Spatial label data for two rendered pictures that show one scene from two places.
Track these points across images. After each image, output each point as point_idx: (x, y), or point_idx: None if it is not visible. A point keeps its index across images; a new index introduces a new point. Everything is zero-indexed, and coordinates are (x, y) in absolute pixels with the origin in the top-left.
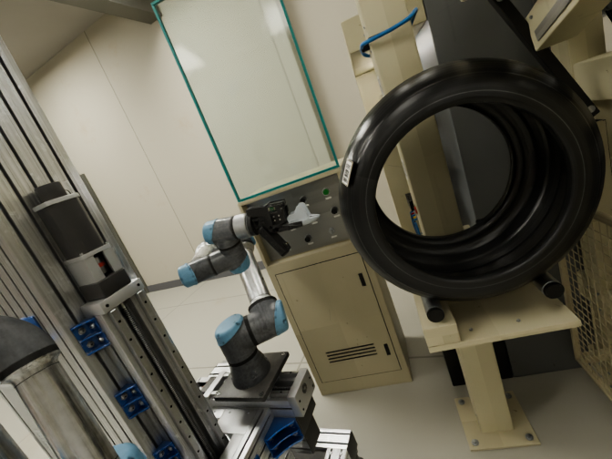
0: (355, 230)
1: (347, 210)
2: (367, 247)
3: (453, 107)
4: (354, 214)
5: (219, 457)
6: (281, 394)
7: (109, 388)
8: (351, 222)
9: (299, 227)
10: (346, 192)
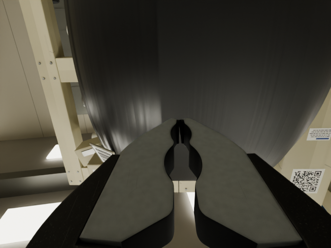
0: (77, 55)
1: (93, 104)
2: (65, 8)
3: None
4: (81, 93)
5: None
6: None
7: None
8: (84, 77)
9: (97, 168)
10: (103, 134)
